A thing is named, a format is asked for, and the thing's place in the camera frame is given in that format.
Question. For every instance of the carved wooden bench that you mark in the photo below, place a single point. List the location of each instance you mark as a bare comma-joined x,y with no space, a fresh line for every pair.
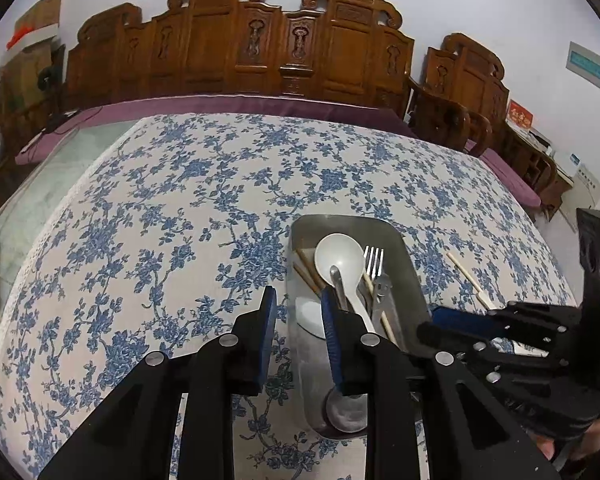
210,45

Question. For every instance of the carved wooden armchair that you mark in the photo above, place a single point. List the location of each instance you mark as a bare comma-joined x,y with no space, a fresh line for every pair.
460,75

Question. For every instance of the metal spoon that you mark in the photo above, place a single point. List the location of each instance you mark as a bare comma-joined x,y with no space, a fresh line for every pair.
347,412

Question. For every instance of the wooden side table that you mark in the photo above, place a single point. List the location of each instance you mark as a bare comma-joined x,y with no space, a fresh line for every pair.
535,160

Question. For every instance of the large white plastic spoon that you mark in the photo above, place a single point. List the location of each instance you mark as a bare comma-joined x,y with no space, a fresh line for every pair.
337,255

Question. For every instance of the small white spoon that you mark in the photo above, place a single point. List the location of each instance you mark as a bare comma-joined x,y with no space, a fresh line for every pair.
307,315

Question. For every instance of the grey wall electrical panel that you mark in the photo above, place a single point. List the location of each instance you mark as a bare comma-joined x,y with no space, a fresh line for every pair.
587,65

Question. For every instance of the grey metal tray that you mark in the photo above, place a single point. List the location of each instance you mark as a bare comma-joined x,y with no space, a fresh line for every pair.
310,370

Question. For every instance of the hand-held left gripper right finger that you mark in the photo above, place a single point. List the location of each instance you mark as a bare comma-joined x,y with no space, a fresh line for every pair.
330,330

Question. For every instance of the red printed box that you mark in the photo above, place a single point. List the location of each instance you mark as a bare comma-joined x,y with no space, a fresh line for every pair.
520,115

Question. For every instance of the cardboard box with red tape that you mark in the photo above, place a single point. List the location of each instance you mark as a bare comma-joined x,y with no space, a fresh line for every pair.
37,12

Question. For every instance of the long purple seat cushion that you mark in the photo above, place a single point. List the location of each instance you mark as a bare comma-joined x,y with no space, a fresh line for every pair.
230,105

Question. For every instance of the light wooden chopstick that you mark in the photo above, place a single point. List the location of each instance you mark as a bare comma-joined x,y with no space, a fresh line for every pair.
470,280
389,327

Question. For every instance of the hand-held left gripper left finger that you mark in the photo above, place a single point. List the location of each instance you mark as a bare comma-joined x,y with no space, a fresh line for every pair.
267,330

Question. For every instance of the short purple seat cushion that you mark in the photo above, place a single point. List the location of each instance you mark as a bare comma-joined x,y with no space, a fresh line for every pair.
510,175

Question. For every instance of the metal fork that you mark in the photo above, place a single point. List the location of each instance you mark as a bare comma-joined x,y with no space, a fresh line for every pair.
373,265

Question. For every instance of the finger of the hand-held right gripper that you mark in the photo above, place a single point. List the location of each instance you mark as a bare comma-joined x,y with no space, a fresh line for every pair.
460,317
445,340

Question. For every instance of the brown wooden chopstick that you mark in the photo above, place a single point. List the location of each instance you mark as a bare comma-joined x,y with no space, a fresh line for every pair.
311,270

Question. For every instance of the blue floral tablecloth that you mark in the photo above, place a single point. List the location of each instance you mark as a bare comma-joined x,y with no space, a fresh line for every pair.
180,210

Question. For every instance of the large brown cardboard box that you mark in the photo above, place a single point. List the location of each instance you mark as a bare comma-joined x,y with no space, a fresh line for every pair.
20,77

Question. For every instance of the dark bamboo chopstick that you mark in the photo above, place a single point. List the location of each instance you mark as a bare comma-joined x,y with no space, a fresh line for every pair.
305,279

